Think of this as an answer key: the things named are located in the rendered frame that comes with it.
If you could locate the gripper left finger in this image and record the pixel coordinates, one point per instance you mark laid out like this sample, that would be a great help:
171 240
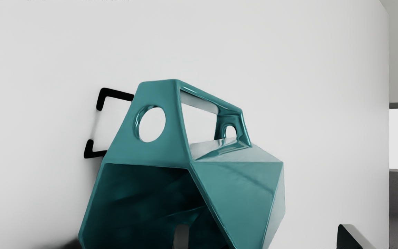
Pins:
181 238

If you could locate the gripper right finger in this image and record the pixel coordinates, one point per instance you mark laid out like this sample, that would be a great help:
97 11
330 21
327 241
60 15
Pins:
349 240

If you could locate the teal faceted mug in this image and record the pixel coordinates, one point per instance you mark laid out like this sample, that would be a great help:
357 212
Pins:
230 183

